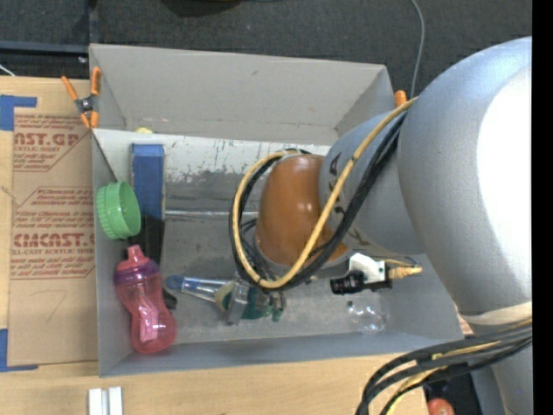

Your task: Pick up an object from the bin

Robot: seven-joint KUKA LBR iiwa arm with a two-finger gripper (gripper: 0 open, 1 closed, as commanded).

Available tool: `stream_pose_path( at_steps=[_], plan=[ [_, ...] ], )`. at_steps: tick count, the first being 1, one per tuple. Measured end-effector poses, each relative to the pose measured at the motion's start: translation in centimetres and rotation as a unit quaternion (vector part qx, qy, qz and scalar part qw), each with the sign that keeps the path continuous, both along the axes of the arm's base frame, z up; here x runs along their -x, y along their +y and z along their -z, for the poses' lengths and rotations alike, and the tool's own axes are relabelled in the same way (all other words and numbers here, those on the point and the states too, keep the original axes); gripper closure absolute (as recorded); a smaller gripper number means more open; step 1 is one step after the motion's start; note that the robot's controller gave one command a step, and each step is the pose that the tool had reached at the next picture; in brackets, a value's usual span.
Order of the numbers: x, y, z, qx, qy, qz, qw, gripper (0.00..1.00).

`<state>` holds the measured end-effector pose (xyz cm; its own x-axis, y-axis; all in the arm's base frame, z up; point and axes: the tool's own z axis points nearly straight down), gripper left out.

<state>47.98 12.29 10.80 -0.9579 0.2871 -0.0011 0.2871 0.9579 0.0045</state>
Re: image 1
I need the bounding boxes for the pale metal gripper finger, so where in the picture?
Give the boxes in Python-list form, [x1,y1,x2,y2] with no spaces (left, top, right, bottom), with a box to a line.
[188,288,225,305]
[181,276,232,292]

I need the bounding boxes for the pink plastic bottle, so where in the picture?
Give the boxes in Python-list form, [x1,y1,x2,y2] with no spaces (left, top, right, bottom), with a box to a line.
[112,244,178,355]

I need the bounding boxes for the green plastic cup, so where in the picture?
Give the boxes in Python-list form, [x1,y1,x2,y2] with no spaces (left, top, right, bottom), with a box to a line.
[95,181,143,241]

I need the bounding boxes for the blue box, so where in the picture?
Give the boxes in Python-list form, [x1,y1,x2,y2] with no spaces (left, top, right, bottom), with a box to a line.
[130,143,167,221]

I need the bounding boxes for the clear glass thing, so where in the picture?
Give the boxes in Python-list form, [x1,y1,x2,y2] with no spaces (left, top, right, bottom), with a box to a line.
[346,299,389,335]

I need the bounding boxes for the brown cardboard board red print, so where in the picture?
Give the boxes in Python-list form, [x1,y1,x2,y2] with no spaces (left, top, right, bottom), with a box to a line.
[0,74,101,372]

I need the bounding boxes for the grey metal bin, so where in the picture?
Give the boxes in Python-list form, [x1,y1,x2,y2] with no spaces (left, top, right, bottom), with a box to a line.
[88,43,466,378]

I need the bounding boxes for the black cylinder on white bracket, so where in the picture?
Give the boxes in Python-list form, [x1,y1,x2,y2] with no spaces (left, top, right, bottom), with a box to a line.
[329,252,395,296]

